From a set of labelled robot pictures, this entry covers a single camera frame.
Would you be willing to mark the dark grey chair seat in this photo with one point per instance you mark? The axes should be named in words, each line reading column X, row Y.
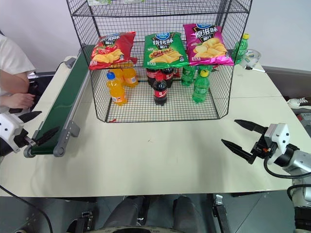
column 43, row 85

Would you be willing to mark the red chips bag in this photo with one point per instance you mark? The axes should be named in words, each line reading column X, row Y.
column 111, row 51

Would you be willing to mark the person's bare hand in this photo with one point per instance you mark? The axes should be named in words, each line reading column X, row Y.
column 20, row 100

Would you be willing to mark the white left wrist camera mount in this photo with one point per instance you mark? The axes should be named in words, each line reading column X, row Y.
column 8, row 128

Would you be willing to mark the grey device box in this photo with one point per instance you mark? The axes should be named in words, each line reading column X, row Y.
column 305, row 119

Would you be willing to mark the cola bottle red cap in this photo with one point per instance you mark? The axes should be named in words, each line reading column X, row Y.
column 168, row 76
column 151, row 76
column 160, row 92

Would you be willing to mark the clear tape roll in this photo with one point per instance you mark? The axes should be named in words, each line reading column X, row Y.
column 252, row 57

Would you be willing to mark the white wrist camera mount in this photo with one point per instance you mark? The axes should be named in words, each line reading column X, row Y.
column 8, row 128
column 279, row 136

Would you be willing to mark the white marker pen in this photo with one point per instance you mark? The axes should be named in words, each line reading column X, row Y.
column 257, row 69

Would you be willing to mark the green snack packet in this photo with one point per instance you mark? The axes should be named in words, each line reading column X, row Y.
column 99, row 2

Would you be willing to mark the black table frame bracket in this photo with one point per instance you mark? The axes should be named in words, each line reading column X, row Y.
column 83, row 219
column 219, row 213

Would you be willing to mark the red wrapper scrap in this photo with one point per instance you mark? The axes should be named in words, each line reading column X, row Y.
column 112, row 120

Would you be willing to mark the white sneaker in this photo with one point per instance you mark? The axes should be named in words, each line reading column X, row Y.
column 300, row 102

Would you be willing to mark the person's bare forearm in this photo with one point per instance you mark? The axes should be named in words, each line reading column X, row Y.
column 13, row 82

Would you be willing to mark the green conveyor belt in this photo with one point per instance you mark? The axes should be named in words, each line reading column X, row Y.
column 62, row 106

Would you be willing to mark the person in white shirt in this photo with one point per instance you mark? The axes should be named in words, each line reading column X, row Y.
column 12, row 55

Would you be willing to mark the green chips bag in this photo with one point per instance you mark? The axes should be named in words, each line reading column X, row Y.
column 165, row 52

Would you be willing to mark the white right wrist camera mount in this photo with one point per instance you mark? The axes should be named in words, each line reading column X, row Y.
column 279, row 136

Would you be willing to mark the magenta chips bag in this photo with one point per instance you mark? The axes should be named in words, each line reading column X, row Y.
column 209, row 46

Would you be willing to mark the orange soda bottle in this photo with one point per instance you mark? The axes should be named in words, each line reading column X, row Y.
column 131, row 77
column 116, row 91

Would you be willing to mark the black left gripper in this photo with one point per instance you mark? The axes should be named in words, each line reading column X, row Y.
column 20, row 138

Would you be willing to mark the green soda bottle yellow cap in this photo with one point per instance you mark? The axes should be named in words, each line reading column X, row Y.
column 187, row 76
column 240, row 49
column 200, row 89

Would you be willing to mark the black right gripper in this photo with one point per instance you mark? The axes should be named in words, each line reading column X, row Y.
column 262, row 148

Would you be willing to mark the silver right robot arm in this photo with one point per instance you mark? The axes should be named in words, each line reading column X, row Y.
column 300, row 160

